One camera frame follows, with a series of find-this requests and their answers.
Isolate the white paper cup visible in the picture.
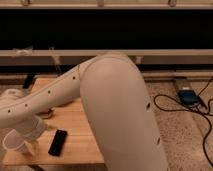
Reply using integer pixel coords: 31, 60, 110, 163
2, 129, 29, 154

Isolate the black cable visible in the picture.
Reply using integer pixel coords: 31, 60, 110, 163
153, 77, 213, 168

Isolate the blue power adapter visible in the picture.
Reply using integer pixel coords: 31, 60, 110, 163
178, 89, 199, 106

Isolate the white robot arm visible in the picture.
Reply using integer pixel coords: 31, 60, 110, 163
0, 53, 169, 171

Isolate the wooden rail frame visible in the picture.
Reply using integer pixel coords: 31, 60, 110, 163
0, 49, 213, 66

